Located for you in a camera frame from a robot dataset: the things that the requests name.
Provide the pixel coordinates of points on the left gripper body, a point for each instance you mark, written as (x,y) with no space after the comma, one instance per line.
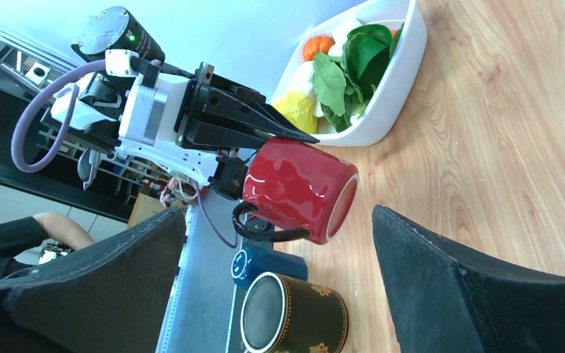
(151,128)

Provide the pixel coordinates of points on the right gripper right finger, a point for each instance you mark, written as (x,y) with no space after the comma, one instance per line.
(447,297)

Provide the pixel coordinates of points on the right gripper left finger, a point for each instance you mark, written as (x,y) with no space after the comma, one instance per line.
(108,297)

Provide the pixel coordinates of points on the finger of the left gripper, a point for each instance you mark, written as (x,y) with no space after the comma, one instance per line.
(213,118)

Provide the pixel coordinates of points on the red mug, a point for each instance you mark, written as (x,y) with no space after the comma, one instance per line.
(294,191)

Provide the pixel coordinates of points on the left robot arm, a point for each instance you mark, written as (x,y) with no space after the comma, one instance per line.
(117,49)

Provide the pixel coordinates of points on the navy blue mug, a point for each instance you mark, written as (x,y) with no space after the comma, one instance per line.
(252,260)

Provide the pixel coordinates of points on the black mug with gold rim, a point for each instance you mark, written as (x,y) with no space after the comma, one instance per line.
(284,314)

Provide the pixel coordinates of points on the yellow pepper toy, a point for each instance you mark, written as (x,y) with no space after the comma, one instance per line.
(298,108)

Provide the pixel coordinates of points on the bok choy vegetable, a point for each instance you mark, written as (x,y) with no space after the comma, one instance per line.
(302,79)

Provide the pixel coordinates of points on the small orange pumpkin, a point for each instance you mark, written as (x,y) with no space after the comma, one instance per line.
(316,44)

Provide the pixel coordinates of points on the green leafy vegetable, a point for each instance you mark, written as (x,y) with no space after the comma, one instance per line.
(345,85)

